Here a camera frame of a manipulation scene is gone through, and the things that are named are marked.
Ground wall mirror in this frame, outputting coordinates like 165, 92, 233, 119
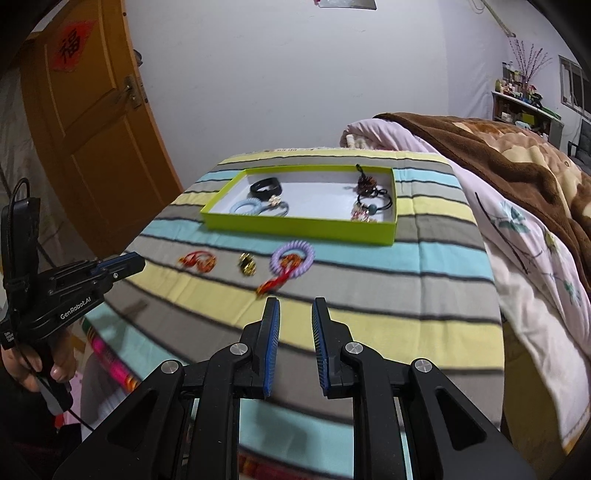
318, 0, 377, 10

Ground decorative purple branches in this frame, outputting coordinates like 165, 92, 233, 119
508, 38, 552, 88

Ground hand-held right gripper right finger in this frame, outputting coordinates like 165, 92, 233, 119
311, 298, 539, 480

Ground cluster of bottles and jars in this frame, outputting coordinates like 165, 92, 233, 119
495, 60, 546, 104

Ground barred window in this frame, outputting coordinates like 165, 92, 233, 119
558, 55, 585, 109

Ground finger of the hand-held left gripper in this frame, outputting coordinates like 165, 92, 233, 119
108, 257, 147, 282
92, 251, 139, 278

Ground orange wooden door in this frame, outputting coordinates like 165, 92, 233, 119
21, 0, 185, 261

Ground black hair tie teal bead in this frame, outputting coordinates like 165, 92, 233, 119
355, 187, 394, 217

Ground cluttered wooden shelf desk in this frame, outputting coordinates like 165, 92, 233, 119
490, 90, 566, 148

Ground brass door lock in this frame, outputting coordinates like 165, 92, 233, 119
122, 74, 148, 110

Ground red diamond door decoration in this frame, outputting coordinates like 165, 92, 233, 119
50, 19, 98, 72

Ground blue spiral hair tie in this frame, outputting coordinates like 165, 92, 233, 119
229, 198, 262, 217

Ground brown beaded bracelet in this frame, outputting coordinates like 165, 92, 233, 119
355, 164, 379, 195

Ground black cable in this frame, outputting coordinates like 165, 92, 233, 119
0, 178, 95, 432

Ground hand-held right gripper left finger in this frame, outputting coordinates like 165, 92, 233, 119
53, 296, 281, 480

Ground black wristband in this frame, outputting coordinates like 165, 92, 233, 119
250, 176, 282, 200

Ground purple spiral hair tie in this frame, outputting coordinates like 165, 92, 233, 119
270, 240, 315, 280

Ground brown fleece blanket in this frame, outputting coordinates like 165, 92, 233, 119
374, 112, 591, 291

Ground white floral quilt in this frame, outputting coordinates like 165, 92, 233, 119
342, 117, 591, 455

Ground red string bracelet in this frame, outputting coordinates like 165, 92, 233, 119
179, 250, 218, 272

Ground person's left hand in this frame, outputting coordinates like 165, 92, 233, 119
0, 339, 78, 394

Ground white wall pipe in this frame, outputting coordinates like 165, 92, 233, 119
480, 0, 517, 38

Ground green shallow cardboard box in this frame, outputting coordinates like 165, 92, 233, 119
199, 166, 399, 246

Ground striped bed sheet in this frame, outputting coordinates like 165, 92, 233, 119
81, 148, 506, 480

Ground pink plaid cloth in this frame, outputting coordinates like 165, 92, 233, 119
81, 318, 407, 480

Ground grey plastic sheet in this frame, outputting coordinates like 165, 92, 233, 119
0, 69, 93, 287

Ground black office chair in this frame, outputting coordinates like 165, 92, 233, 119
566, 119, 591, 174

